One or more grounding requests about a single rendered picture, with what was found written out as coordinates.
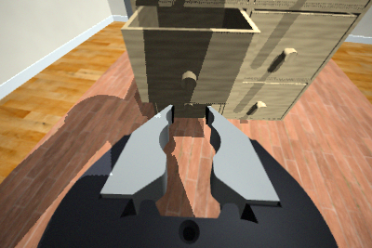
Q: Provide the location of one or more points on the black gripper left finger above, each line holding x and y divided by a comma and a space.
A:
132, 170

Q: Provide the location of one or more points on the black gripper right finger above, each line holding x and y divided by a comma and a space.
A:
245, 174

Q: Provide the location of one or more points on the wooden chest of drawers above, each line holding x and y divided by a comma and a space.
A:
247, 7

